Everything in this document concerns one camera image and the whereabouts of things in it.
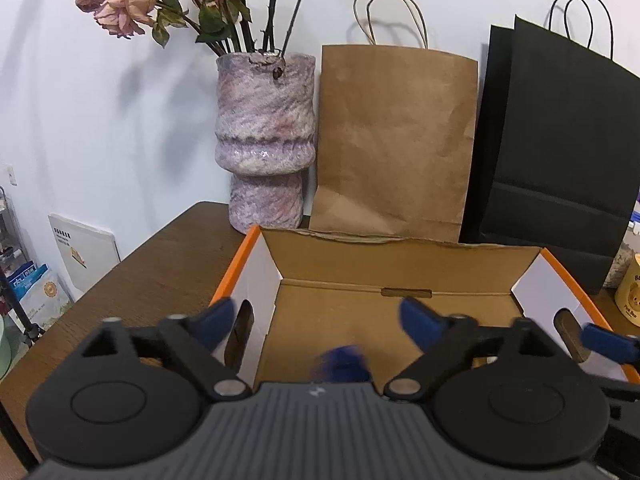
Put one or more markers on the white wall socket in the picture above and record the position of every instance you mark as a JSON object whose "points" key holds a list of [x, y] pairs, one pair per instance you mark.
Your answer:
{"points": [[7, 174]]}

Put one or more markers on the cream bear mug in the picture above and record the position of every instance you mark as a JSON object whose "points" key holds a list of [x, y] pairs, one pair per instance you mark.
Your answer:
{"points": [[629, 295]]}

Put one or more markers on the dried pink roses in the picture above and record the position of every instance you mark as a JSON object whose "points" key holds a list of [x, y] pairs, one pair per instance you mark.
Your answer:
{"points": [[130, 5]]}

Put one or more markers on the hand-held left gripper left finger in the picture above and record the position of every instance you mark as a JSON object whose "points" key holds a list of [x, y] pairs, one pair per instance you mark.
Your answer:
{"points": [[217, 321]]}

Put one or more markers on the blue white packet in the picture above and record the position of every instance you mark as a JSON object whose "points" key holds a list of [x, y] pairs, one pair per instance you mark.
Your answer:
{"points": [[42, 297]]}

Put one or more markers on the orange cardboard box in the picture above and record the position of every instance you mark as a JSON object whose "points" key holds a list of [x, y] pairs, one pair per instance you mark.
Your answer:
{"points": [[380, 270]]}

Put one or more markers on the brown paper bag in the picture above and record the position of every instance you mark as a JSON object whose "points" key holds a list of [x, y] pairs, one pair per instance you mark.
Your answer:
{"points": [[395, 135]]}

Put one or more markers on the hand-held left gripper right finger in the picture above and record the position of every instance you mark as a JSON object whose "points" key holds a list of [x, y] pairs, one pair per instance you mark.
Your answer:
{"points": [[422, 325]]}

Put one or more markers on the black tripod stand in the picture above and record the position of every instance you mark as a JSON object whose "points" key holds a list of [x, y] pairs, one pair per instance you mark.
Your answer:
{"points": [[22, 320]]}

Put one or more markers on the black paper bag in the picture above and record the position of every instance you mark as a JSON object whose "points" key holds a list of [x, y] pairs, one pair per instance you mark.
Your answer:
{"points": [[555, 160]]}

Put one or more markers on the white flat box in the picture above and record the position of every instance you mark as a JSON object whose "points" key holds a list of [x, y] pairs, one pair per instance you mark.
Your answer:
{"points": [[85, 252]]}

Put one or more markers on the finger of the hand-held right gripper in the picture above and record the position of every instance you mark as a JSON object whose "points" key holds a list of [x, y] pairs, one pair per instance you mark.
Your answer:
{"points": [[607, 344]]}

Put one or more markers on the blurred blue object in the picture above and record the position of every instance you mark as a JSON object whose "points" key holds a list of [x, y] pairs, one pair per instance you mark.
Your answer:
{"points": [[341, 362]]}

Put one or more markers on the mottled purple vase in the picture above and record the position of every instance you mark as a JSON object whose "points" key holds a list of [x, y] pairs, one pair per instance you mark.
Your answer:
{"points": [[265, 130]]}

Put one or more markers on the clear plastic seed container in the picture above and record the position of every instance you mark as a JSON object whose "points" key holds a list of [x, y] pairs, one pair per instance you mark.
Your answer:
{"points": [[622, 262]]}

